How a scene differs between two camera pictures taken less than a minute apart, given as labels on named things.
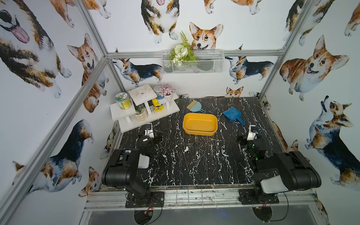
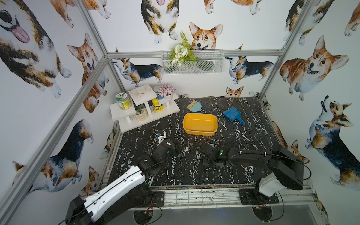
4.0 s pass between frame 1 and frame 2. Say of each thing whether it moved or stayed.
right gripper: moved
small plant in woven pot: stayed
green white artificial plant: stayed
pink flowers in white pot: stayed
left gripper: moved
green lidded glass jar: stayed
